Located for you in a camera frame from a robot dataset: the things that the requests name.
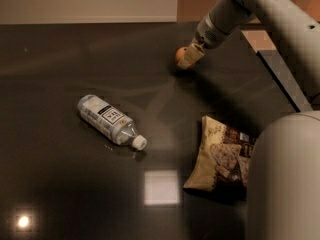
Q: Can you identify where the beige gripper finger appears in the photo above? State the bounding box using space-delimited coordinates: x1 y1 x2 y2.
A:
177 43 205 70

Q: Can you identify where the orange fruit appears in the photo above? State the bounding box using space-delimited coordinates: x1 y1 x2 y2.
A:
175 47 189 69

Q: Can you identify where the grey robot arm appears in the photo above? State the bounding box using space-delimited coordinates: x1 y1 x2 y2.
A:
176 0 320 240

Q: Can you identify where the clear plastic tea bottle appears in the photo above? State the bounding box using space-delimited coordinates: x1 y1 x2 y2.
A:
77 95 147 151

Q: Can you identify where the brown sea salt chip bag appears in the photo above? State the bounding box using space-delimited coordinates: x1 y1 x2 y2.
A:
183 116 256 192

